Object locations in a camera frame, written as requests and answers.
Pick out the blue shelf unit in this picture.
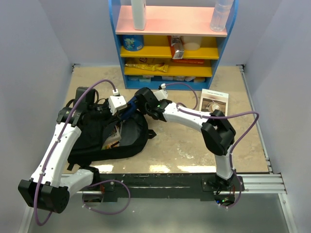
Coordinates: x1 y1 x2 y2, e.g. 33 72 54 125
108 0 239 90

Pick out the black backpack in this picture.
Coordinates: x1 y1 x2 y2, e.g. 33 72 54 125
67 110 156 171

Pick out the white coffee cover book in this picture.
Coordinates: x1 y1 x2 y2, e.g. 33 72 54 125
199 89 229 116

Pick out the white plastic tub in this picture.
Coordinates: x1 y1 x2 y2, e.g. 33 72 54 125
181 36 202 50

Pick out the orange flat box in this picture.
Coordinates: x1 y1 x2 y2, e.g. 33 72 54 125
171 59 205 65

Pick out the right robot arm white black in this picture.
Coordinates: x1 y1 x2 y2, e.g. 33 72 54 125
135 87 236 191

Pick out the yellow chips bag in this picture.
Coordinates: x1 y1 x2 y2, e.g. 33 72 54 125
125 57 169 72

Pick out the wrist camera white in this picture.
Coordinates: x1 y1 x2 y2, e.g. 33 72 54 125
153 83 168 101
108 89 127 115

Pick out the white carton on shelf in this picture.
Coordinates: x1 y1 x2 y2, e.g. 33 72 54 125
131 0 146 31

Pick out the aluminium rail frame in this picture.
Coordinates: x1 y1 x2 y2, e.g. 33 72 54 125
18 63 298 233

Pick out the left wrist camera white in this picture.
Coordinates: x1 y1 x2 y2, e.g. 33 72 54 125
108 89 127 115

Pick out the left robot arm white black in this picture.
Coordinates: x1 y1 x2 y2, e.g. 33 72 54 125
18 87 111 213

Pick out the clear plastic bottle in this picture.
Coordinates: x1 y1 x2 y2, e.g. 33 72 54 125
210 0 234 32

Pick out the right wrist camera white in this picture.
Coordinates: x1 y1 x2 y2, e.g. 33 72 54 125
153 83 168 101

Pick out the silver orange snack bag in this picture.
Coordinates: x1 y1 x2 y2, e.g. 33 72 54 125
170 35 184 60

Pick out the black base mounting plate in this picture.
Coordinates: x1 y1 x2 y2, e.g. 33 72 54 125
82 173 245 202

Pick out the blue round tin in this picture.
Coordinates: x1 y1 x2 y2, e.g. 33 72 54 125
122 35 144 51

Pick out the blue zip pencil case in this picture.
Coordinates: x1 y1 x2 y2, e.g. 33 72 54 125
119 98 138 121

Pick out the blue comic book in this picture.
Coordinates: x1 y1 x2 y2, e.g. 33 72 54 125
102 125 121 150

